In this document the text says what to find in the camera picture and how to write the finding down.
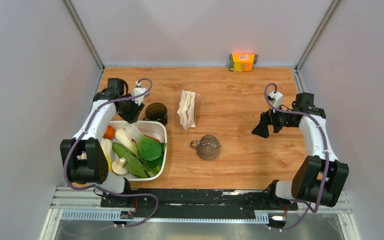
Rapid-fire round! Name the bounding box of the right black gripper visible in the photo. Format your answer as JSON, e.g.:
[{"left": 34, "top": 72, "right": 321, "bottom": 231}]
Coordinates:
[{"left": 251, "top": 101, "right": 297, "bottom": 138}]

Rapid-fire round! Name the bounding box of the dark brown coffee dripper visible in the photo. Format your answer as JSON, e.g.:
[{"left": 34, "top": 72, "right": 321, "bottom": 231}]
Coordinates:
[{"left": 143, "top": 102, "right": 168, "bottom": 126}]

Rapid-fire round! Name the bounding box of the pack of paper filters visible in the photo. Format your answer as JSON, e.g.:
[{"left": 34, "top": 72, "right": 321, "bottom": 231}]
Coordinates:
[{"left": 177, "top": 90, "right": 201, "bottom": 131}]

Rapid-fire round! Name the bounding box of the clear glass coffee server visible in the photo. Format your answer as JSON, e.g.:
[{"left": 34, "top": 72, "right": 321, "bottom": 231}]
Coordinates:
[{"left": 189, "top": 134, "right": 222, "bottom": 161}]

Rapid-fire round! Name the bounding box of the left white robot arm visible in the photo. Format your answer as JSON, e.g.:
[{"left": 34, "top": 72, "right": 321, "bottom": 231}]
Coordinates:
[{"left": 60, "top": 78, "right": 152, "bottom": 207}]

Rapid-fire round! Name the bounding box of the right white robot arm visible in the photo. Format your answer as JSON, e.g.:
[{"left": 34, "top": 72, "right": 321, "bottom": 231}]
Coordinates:
[{"left": 252, "top": 91, "right": 349, "bottom": 209}]

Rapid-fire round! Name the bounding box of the white bok choy stalk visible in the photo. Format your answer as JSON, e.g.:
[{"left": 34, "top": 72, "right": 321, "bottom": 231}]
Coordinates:
[{"left": 114, "top": 128, "right": 139, "bottom": 155}]

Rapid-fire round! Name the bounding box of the orange small pumpkin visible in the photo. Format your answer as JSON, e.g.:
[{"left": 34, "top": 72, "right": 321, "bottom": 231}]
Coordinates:
[{"left": 103, "top": 125, "right": 116, "bottom": 140}]

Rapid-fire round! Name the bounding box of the red chili pepper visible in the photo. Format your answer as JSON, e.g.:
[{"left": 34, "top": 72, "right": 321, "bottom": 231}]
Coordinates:
[{"left": 144, "top": 134, "right": 161, "bottom": 144}]

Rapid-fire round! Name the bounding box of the yellow napa cabbage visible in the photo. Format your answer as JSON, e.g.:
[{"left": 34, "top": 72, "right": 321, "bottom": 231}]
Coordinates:
[{"left": 100, "top": 138, "right": 113, "bottom": 171}]

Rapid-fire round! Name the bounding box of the white rectangular tray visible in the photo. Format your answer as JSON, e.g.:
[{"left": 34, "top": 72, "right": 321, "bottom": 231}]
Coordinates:
[{"left": 109, "top": 121, "right": 167, "bottom": 182}]

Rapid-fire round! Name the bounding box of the green bok choy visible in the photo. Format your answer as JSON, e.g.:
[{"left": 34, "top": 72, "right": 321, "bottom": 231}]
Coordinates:
[{"left": 125, "top": 124, "right": 163, "bottom": 161}]

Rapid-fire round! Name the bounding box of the dark green leaf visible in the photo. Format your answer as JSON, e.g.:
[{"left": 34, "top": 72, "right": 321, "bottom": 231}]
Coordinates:
[{"left": 112, "top": 142, "right": 148, "bottom": 179}]

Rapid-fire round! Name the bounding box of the white mushroom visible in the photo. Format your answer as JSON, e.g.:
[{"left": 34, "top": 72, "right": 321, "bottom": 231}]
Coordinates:
[{"left": 111, "top": 157, "right": 128, "bottom": 175}]

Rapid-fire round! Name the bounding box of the orange green carton box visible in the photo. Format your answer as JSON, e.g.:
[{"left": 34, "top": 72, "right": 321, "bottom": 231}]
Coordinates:
[{"left": 228, "top": 53, "right": 259, "bottom": 72}]

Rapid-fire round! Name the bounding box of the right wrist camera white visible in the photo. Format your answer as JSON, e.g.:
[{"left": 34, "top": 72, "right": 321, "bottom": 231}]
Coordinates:
[{"left": 267, "top": 91, "right": 283, "bottom": 109}]

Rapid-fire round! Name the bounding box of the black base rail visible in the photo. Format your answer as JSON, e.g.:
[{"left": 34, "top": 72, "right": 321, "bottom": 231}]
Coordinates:
[{"left": 100, "top": 188, "right": 298, "bottom": 220}]

